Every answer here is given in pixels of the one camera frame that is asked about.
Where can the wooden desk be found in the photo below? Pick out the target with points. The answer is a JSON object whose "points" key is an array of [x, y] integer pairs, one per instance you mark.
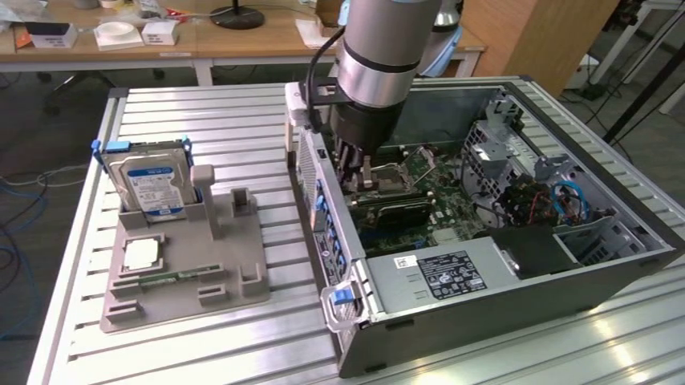
{"points": [[81, 56]]}

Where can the black round lamp base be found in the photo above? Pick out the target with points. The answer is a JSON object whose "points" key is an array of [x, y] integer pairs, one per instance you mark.
{"points": [[239, 18]]}

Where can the green motherboard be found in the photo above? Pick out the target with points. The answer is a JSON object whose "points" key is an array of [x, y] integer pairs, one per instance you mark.
{"points": [[449, 208]]}

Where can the grey parts rack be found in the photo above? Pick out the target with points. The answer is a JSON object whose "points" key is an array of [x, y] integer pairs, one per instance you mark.
{"points": [[177, 301]]}

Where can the green RAM stick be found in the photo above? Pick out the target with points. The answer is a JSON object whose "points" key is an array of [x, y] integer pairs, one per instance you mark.
{"points": [[172, 276]]}

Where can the small white labelled box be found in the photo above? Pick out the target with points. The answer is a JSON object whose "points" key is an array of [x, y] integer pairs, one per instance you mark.
{"points": [[161, 34]]}

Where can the black open PC case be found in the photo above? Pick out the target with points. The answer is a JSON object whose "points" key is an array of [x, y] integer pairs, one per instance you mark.
{"points": [[482, 329]]}

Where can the open cardboard box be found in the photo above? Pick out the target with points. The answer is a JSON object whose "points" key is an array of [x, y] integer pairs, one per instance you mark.
{"points": [[327, 12]]}

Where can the metal socket cover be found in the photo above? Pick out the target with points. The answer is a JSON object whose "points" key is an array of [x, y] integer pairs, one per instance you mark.
{"points": [[420, 160]]}

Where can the white box with black lid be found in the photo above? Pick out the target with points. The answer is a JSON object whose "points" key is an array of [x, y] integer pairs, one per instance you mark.
{"points": [[54, 38]]}

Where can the black plastic shroud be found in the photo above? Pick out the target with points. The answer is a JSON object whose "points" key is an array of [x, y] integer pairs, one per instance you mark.
{"points": [[536, 248]]}

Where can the black tripod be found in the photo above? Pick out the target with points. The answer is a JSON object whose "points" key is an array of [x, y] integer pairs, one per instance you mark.
{"points": [[624, 116]]}

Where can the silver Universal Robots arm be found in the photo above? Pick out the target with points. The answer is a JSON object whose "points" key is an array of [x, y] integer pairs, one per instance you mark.
{"points": [[380, 52]]}

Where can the clear plastic bag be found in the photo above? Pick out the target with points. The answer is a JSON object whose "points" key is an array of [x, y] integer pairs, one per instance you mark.
{"points": [[17, 14]]}

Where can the grey power supply unit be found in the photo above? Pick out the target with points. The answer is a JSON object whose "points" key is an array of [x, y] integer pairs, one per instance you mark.
{"points": [[396, 288]]}

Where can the CPU socket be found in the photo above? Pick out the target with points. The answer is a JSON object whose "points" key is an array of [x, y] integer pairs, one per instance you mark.
{"points": [[393, 178]]}

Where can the black labelled RAM stick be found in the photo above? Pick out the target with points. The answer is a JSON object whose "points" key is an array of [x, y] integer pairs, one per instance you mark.
{"points": [[396, 197]]}

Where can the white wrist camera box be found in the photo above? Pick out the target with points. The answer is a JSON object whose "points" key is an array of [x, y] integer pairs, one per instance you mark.
{"points": [[297, 104]]}

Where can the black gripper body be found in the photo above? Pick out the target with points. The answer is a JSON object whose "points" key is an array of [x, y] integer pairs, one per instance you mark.
{"points": [[364, 124]]}

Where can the hard disk with blue carrier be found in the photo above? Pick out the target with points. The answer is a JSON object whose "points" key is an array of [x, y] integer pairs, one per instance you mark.
{"points": [[148, 188]]}

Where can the white box with round insert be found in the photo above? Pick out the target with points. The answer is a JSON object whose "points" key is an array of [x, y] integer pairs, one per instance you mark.
{"points": [[118, 38]]}

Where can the perforated metal disk bay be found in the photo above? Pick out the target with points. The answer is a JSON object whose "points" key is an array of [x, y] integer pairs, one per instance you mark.
{"points": [[492, 160]]}

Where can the blue case latch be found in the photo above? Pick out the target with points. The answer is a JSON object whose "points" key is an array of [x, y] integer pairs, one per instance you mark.
{"points": [[343, 296]]}

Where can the wooden cabinet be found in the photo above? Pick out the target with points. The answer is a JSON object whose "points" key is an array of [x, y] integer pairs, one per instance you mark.
{"points": [[536, 40]]}

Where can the black office chair base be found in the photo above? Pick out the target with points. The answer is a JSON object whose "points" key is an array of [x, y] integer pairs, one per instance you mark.
{"points": [[65, 88]]}

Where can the silver CPU chip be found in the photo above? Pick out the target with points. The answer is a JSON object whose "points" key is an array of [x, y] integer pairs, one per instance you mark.
{"points": [[142, 254]]}

